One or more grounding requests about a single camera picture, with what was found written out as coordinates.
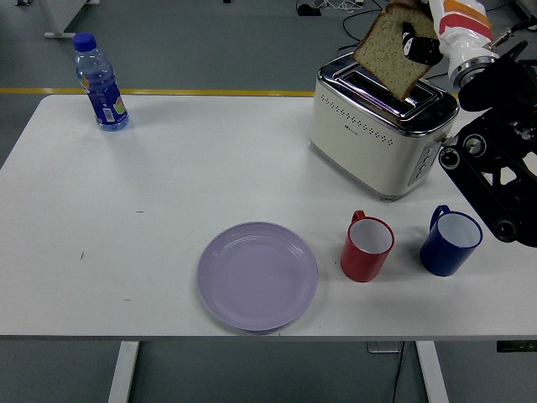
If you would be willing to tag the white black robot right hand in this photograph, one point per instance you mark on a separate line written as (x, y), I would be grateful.
(461, 25)

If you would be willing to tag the bread slice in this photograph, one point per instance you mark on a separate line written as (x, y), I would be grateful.
(386, 54)

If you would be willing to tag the cream and chrome toaster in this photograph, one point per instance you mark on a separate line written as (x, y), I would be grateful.
(361, 142)

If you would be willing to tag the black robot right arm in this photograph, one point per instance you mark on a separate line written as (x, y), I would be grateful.
(482, 180)

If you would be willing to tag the purple plate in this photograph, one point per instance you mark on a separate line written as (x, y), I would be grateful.
(257, 277)

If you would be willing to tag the blue mug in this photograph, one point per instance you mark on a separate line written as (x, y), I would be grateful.
(442, 254)

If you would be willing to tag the red mug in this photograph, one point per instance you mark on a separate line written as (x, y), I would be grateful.
(361, 262)

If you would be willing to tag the yellow floor tape line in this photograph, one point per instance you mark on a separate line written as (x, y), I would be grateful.
(210, 91)

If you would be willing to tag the black table control panel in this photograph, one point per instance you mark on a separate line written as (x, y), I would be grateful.
(516, 346)

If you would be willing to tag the white table leg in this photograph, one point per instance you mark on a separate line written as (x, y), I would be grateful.
(123, 373)
(432, 373)

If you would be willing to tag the blue-capped water bottle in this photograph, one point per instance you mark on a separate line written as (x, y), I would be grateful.
(105, 101)

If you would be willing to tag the grey under-table bracket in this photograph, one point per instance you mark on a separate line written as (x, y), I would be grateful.
(384, 347)

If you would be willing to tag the white desk frame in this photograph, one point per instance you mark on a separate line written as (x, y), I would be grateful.
(56, 21)

